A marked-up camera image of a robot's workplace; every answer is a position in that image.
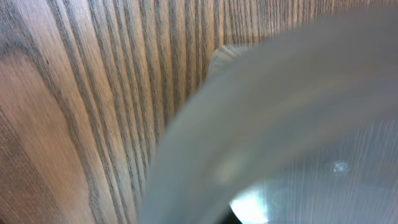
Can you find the clear plastic container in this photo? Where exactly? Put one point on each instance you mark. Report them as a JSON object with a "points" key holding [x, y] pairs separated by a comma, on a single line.
{"points": [[276, 102]]}

